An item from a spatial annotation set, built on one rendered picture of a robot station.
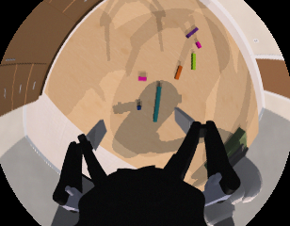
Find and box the turquoise rod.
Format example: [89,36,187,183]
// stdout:
[153,87,161,122]

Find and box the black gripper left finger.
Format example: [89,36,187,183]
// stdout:
[53,120,122,213]

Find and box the dark purple rod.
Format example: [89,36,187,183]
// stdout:
[186,27,199,38]

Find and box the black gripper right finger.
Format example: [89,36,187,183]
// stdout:
[143,107,241,206]

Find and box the orange rod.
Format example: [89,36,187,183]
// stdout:
[174,65,183,80]

